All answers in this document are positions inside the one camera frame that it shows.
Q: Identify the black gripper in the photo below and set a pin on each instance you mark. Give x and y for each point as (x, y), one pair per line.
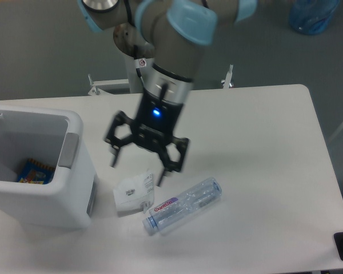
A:
(155, 119)

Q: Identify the white push-top trash can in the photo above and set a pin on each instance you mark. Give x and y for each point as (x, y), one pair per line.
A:
(53, 137)

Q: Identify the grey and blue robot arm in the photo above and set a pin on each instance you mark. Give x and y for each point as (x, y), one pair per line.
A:
(180, 32)

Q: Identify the white face mask package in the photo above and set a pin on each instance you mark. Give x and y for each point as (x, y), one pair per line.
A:
(135, 194)

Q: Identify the crushed clear plastic bottle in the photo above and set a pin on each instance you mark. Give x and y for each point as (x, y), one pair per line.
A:
(183, 205)

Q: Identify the colourful snack wrapper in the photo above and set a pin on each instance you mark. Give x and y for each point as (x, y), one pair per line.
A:
(35, 172)

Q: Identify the blue plastic bag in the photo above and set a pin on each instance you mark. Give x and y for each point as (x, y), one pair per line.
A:
(311, 17)

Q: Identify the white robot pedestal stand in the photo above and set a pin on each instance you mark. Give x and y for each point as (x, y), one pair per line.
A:
(138, 56)

